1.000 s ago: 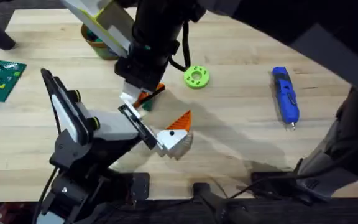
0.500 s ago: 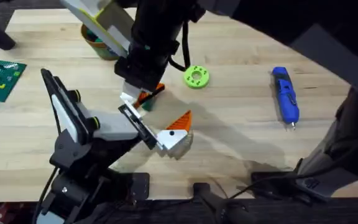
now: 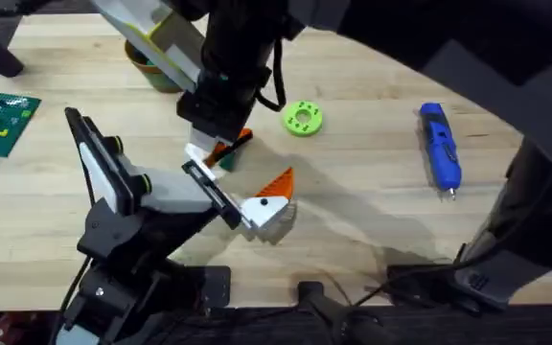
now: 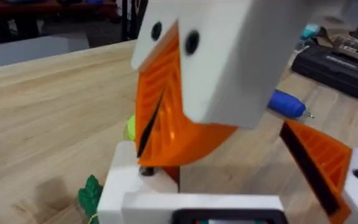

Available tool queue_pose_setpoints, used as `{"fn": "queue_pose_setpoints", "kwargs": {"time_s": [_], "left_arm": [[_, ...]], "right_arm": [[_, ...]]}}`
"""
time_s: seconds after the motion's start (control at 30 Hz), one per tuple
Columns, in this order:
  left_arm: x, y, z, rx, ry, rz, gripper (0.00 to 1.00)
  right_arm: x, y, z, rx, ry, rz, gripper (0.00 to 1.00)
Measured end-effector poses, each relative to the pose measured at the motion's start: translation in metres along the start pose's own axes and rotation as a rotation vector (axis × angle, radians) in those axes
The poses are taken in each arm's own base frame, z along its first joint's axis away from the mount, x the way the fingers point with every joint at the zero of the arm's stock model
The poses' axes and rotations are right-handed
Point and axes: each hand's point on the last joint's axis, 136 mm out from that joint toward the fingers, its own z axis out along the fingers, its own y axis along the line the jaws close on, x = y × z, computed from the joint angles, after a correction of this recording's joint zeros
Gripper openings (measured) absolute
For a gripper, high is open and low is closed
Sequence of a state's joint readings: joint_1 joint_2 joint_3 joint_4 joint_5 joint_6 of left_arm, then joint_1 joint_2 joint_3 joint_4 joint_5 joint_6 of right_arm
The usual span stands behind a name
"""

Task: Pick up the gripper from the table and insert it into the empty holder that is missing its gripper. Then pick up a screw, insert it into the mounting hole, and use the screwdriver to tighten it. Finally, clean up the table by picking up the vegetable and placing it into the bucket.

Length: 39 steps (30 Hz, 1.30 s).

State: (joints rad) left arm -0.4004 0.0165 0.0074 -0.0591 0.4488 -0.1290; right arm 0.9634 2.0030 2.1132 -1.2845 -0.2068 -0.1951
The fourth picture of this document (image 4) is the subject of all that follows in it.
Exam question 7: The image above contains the white orange left gripper right finger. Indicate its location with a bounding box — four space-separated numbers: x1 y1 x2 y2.
279 119 358 224

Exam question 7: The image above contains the finger of the white orange right gripper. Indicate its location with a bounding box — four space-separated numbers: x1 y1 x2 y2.
147 0 295 184
130 0 180 158

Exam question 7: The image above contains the bare white left gripper left finger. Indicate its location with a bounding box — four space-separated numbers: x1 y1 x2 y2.
97 141 180 224

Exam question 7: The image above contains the green leafy toy vegetable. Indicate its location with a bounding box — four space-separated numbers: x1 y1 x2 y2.
77 174 104 224

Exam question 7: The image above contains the blue electric screwdriver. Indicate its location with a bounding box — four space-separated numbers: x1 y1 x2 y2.
267 89 316 121

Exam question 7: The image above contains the teal hand tool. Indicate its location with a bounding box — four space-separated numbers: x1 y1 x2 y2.
299 24 326 43

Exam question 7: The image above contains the heap of cardboard boxes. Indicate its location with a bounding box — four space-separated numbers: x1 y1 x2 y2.
320 26 358 67

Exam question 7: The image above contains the green disc with holes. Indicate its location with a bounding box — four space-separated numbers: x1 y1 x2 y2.
124 114 137 141

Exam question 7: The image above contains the black tool case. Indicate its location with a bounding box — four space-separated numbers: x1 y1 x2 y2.
290 44 358 101

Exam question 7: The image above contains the pale grey flat box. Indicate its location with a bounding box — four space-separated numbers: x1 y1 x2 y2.
0 33 90 69

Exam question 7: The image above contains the black metal frame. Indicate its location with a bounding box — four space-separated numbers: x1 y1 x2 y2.
120 0 149 42

